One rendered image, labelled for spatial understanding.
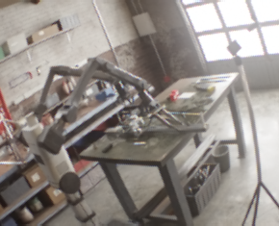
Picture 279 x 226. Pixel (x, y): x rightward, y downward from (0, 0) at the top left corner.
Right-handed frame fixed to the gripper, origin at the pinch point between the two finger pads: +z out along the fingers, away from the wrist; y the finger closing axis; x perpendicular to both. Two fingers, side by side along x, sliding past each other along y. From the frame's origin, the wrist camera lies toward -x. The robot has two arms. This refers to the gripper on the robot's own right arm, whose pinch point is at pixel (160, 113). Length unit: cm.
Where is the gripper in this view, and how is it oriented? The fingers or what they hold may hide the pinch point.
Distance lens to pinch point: 210.0
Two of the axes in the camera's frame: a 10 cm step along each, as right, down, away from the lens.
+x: 4.5, -4.9, -7.5
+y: -6.0, 4.5, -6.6
